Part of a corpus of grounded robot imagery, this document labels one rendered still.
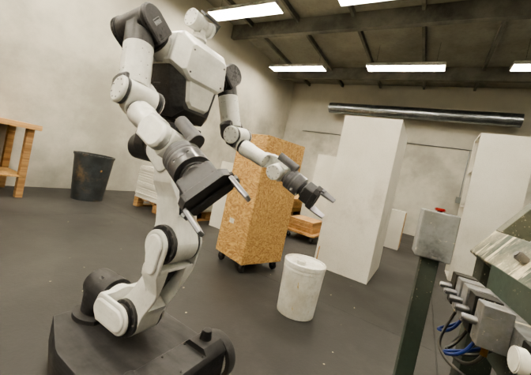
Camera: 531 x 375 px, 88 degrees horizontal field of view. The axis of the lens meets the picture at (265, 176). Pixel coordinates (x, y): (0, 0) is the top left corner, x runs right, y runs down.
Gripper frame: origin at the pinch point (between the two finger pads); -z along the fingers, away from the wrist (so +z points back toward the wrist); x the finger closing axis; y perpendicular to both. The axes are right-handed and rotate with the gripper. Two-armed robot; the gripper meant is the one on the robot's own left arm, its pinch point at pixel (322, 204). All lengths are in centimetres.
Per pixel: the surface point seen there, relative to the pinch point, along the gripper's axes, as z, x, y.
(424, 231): -35.0, 8.0, 15.2
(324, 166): 74, -234, 315
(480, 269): -57, 7, 18
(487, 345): -48, 28, -29
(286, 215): 34, -130, 88
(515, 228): -57, 21, 31
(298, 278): -12, -90, 22
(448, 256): -46.0, 6.7, 13.6
